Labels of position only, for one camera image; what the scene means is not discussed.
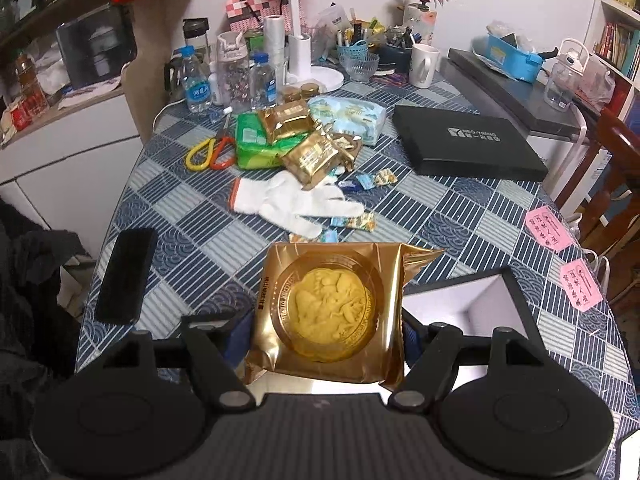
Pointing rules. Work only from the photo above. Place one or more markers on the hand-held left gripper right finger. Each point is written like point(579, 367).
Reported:
point(411, 337)

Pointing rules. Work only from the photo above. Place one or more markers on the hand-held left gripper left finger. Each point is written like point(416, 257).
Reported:
point(243, 332)

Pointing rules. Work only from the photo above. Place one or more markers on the black gift box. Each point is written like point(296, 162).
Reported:
point(465, 300)

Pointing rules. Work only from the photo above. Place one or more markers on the gold mooncake packet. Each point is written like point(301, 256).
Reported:
point(290, 120)
point(315, 157)
point(325, 305)

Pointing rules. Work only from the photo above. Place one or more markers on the desktop with blue patterned cloth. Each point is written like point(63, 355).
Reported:
point(210, 240)

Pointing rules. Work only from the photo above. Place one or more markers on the long wrapped candy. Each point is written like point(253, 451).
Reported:
point(357, 222)

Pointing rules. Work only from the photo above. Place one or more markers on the small blue candy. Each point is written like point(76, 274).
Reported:
point(329, 236)
point(364, 181)

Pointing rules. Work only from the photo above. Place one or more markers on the black rectangular case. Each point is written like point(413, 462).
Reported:
point(126, 275)

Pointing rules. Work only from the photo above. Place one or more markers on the white cotton glove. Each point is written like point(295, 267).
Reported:
point(290, 200)

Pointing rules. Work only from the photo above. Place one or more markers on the small yellow candy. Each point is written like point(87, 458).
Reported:
point(386, 178)

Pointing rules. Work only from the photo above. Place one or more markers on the pink paper note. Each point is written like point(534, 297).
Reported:
point(581, 284)
point(549, 227)

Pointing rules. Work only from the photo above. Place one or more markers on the yellow and orange scissors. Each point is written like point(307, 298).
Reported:
point(212, 152)

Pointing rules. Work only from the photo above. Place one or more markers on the green snack packet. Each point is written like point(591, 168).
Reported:
point(252, 142)

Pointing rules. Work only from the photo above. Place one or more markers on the black flat box lid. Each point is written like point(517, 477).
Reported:
point(465, 142)

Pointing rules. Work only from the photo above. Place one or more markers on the person's dark clothing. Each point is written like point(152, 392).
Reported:
point(30, 340)

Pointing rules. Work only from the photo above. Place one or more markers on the light blue tissue pack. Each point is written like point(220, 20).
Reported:
point(352, 115)

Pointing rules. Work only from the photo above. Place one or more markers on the small jar gold lid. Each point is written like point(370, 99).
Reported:
point(291, 94)
point(310, 90)

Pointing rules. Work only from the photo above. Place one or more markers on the small white bottle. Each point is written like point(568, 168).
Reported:
point(215, 89)

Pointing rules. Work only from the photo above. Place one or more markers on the white counter cabinet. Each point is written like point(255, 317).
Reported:
point(60, 160)

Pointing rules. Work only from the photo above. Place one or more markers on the plastic water bottle blue label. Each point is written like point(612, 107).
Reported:
point(196, 80)
point(262, 80)

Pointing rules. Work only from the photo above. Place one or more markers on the dark grey side cabinet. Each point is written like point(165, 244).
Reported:
point(505, 95)

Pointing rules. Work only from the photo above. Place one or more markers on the clear patterned drinking bottle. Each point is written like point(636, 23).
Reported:
point(233, 72)

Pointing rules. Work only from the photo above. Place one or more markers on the brown wooden chair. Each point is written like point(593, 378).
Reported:
point(612, 160)

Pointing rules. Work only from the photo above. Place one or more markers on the white mug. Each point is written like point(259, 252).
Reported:
point(424, 66)

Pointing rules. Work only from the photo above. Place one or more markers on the clear glass bowl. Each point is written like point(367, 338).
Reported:
point(361, 67)

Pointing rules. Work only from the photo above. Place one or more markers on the white desk lamp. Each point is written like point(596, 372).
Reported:
point(310, 60)

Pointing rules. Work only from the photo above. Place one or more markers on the black pen holder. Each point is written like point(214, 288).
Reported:
point(397, 52)

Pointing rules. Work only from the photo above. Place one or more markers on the roll of plastic bags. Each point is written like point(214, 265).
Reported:
point(274, 45)

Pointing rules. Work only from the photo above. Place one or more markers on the blue basket pen holder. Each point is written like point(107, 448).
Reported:
point(350, 51)

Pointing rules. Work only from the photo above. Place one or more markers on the blue plastic box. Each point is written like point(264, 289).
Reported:
point(515, 60)

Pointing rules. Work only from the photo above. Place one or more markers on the dark lidded flask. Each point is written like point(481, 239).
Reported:
point(196, 35)

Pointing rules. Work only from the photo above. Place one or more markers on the red snack packets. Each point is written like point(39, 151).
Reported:
point(27, 112)

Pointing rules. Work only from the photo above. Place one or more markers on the white plastic bag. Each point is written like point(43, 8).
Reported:
point(597, 82)

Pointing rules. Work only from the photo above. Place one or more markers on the dark appliance box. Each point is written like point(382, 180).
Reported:
point(97, 47)

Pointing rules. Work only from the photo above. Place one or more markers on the pink checkered bag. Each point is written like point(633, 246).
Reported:
point(255, 7)

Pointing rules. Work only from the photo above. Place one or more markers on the brown sauce bottle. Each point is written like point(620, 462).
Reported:
point(29, 75)

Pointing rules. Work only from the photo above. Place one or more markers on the feathery plant in vase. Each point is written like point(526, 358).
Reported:
point(424, 2)

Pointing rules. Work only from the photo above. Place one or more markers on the white bookshelf with books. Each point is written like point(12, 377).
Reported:
point(622, 45)

